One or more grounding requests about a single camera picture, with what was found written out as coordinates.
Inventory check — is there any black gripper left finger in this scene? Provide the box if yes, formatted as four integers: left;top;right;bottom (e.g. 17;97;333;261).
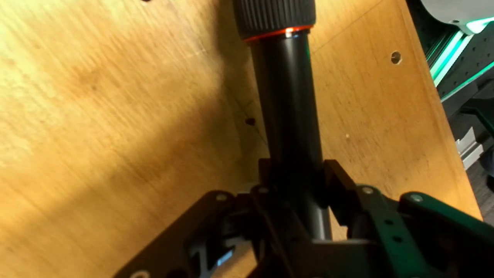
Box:
113;157;281;278

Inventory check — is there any black rod with flat head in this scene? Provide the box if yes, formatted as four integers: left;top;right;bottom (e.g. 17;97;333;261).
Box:
231;0;333;244

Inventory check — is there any grey metal bracket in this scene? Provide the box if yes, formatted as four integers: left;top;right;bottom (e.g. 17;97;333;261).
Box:
454;125;486;171

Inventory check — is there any green lit metal rail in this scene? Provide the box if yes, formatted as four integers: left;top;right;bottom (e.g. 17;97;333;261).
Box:
427;29;494;100

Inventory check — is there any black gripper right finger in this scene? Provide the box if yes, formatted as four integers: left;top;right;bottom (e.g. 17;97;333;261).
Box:
322;157;494;278

